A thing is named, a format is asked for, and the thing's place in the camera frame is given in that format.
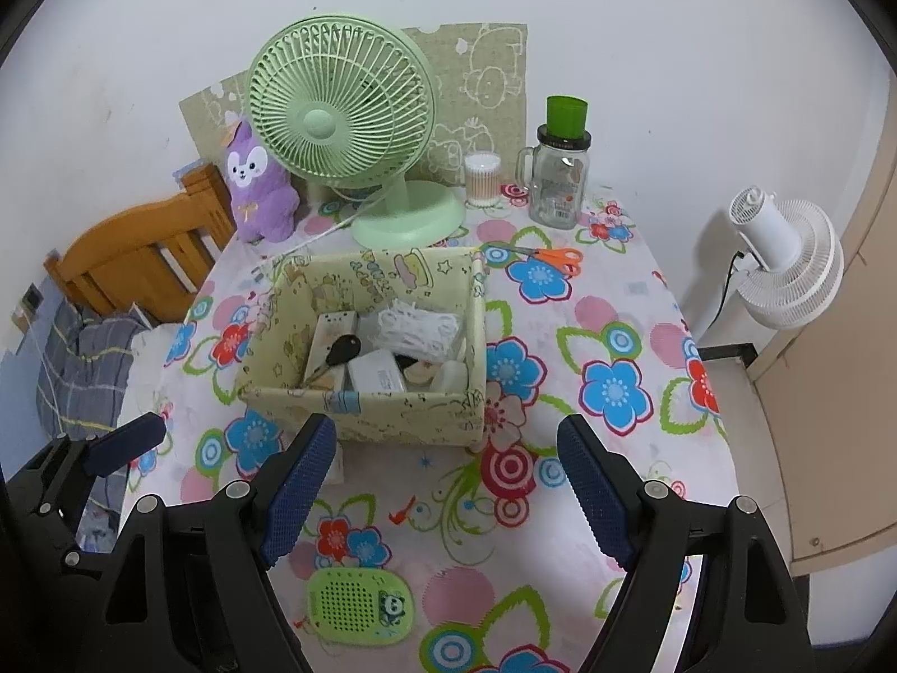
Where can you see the green panda case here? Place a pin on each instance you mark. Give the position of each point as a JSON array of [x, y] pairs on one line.
[[360, 607]]

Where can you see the green plastic cup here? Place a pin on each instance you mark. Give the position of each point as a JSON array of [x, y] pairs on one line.
[[566, 117]]

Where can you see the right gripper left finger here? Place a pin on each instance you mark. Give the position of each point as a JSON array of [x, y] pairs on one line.
[[247, 534]]

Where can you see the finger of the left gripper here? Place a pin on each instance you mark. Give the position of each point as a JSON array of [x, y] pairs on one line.
[[127, 443]]

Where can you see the beige wooden door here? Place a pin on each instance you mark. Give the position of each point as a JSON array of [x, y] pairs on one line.
[[829, 396]]

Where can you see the floral tablecloth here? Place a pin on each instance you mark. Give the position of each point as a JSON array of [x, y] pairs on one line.
[[589, 368]]

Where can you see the white floor fan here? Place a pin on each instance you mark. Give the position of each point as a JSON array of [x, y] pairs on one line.
[[791, 264]]

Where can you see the cotton swab container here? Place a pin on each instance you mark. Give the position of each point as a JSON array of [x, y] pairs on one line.
[[482, 171]]

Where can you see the wooden bed headboard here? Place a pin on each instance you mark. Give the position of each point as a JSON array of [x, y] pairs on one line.
[[155, 256]]

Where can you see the patterned green board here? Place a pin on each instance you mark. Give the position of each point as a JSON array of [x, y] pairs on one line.
[[480, 78]]

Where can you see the patterned fabric storage box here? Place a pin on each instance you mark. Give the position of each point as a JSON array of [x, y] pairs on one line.
[[448, 280]]

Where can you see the purple plush bunny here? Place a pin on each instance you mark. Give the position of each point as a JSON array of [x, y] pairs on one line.
[[263, 200]]

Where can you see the bag of white items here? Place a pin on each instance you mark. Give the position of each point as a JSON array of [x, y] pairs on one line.
[[427, 335]]

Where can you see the tall white carton box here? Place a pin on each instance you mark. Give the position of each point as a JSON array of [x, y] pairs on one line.
[[328, 328]]

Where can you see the round cream compact mirror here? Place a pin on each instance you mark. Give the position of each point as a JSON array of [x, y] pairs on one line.
[[418, 375]]

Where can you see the black key fob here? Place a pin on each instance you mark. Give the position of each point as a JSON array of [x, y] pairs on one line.
[[343, 350]]

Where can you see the white power adapter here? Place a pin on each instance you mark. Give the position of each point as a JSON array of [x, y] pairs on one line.
[[376, 372]]

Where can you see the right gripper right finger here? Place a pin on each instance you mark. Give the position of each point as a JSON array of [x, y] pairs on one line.
[[646, 536]]

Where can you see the green desk fan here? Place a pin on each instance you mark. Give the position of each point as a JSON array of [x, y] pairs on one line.
[[348, 104]]

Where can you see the white round pad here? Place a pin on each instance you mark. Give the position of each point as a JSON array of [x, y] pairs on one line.
[[451, 378]]

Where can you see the grey plaid bedding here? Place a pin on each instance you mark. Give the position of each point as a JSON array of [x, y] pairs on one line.
[[84, 369]]

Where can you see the orange handled scissors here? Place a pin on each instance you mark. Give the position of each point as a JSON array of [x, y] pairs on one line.
[[566, 261]]

